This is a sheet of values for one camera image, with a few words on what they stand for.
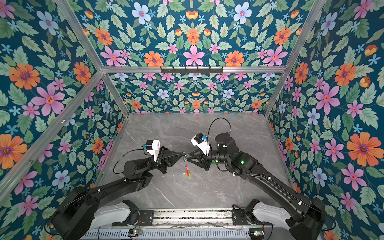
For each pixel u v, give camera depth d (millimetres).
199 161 596
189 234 703
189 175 879
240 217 733
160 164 554
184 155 586
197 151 636
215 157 568
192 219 749
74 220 405
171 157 570
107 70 926
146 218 736
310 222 367
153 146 538
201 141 556
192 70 929
